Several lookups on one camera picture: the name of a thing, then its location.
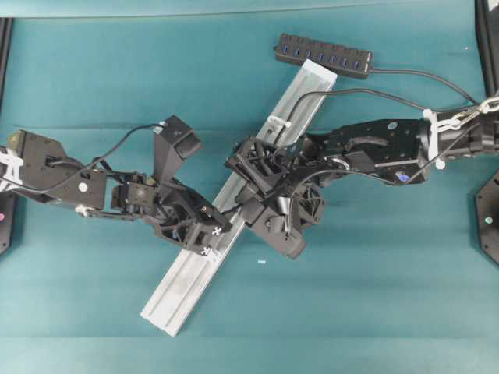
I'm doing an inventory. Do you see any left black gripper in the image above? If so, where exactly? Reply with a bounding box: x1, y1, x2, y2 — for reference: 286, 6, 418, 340
108, 171, 232, 256

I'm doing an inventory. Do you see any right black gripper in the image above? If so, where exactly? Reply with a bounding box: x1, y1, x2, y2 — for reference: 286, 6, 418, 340
225, 132, 351, 230

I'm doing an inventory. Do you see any black USB cable with plug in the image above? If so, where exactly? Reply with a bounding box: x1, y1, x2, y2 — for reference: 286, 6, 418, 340
221, 68, 484, 219

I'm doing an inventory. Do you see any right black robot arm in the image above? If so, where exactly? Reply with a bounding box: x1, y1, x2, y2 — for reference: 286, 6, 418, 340
225, 97, 498, 238

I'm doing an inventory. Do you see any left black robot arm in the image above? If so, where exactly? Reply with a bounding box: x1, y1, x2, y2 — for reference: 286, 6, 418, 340
1, 126, 232, 256

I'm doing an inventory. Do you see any black multi-port USB hub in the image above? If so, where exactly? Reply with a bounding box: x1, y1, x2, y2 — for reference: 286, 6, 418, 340
274, 33, 373, 79

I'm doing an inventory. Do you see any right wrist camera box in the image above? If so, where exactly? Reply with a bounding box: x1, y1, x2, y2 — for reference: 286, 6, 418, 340
240, 197, 306, 259

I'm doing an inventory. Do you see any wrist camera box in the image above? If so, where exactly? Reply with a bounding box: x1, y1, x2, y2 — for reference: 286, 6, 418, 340
152, 115, 202, 185
240, 197, 306, 259

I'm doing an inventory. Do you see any white zip-tie ring near hub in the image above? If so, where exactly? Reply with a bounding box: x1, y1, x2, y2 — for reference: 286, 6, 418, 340
267, 114, 292, 137

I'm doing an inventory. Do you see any long aluminium extrusion rail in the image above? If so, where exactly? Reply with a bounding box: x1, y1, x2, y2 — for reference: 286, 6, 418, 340
140, 58, 338, 337

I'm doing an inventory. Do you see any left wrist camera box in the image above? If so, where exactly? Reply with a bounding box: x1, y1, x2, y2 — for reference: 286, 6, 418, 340
152, 115, 202, 185

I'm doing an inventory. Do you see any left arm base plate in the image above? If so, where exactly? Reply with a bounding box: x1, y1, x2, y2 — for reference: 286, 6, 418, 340
0, 192, 16, 254

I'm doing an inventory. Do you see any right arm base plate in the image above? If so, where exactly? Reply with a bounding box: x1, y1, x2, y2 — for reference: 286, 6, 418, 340
475, 171, 499, 264

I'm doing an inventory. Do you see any right black frame post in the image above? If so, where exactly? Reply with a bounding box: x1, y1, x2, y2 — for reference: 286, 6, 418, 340
475, 1, 498, 97

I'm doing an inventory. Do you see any black frame post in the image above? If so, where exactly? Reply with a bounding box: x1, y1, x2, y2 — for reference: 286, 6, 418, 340
0, 17, 15, 104
475, 1, 498, 97

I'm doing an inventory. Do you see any left black frame post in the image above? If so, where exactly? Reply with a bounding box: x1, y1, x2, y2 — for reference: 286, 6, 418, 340
0, 17, 15, 104

